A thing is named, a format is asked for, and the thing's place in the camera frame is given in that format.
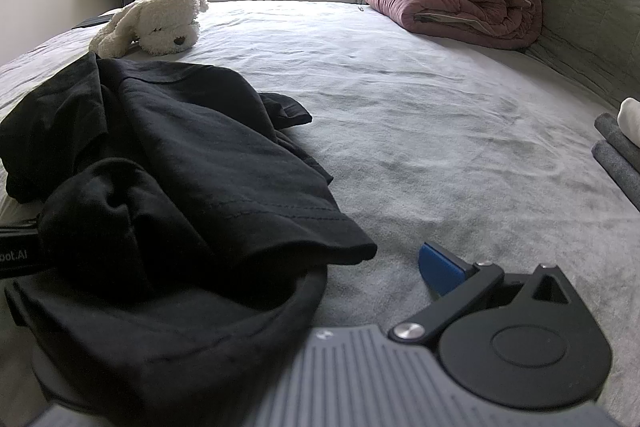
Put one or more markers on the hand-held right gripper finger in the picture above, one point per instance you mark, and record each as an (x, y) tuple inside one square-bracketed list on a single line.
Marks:
[(440, 269)]

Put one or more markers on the black t-shirt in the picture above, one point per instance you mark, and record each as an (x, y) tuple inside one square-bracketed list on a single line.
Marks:
[(175, 187)]

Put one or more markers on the grey folded cloth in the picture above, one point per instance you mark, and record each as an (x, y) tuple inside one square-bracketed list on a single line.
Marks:
[(617, 172), (617, 132)]

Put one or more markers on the dark flat object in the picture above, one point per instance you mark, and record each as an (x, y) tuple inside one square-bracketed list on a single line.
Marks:
[(92, 22)]

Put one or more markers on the white folded garment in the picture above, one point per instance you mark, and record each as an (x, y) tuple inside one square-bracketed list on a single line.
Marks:
[(631, 119)]

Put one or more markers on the white plush dog toy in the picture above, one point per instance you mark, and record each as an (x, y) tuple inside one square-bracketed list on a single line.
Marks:
[(160, 19)]

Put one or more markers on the grey quilted headboard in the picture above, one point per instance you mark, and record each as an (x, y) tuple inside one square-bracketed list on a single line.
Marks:
[(595, 7)]

